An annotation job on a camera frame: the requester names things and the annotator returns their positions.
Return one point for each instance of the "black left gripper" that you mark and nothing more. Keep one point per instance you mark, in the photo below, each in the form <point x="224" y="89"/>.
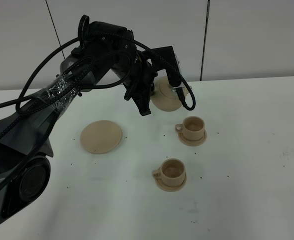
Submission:
<point x="141" y="85"/>

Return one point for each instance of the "beige ceramic teapot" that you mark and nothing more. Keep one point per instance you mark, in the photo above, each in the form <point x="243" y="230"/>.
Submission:
<point x="165" y="97"/>

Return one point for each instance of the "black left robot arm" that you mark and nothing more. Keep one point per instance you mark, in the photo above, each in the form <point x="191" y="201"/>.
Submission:
<point x="24" y="136"/>

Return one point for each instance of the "beige teapot saucer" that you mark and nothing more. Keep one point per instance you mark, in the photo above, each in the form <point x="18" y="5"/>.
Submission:
<point x="101" y="136"/>

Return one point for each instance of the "beige far teacup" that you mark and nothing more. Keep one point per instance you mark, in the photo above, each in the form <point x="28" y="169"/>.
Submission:
<point x="192" y="128"/>

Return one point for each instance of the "beige teacup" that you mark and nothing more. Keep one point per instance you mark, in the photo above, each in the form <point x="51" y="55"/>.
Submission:
<point x="172" y="172"/>
<point x="192" y="128"/>

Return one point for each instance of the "beige far cup saucer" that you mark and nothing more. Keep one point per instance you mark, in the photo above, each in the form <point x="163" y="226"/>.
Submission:
<point x="192" y="143"/>

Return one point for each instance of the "beige cup saucer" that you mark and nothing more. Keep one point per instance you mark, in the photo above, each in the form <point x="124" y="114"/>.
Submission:
<point x="166" y="188"/>
<point x="192" y="143"/>

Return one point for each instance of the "beige near teacup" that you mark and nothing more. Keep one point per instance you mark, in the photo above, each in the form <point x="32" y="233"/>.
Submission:
<point x="172" y="172"/>

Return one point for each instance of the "beige near cup saucer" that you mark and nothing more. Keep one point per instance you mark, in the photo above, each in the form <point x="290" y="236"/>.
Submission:
<point x="166" y="188"/>

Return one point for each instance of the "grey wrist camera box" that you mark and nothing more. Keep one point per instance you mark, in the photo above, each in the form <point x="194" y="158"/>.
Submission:
<point x="175" y="80"/>

